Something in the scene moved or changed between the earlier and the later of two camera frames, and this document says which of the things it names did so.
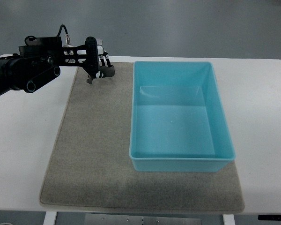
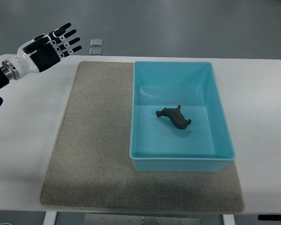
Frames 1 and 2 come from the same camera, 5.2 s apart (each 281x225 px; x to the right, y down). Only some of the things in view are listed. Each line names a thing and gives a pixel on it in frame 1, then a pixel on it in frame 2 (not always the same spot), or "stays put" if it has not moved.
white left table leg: x=49 y=218 stays put
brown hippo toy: x=107 y=71 → x=175 y=116
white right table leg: x=228 y=219 stays put
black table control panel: x=274 y=217 stays put
